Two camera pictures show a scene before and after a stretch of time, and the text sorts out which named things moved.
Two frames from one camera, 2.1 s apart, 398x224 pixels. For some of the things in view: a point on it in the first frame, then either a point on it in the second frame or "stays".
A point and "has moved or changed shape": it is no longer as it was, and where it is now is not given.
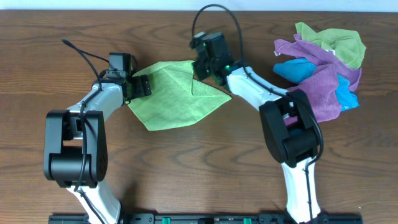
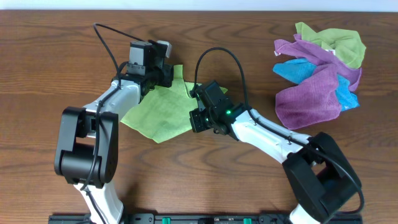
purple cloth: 320,89 stays
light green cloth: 177,98 has moved or changed shape
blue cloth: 298,70 stays
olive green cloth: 347,45 stays
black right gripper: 200,74 -> 194,116
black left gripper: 142,86 -> 166,74
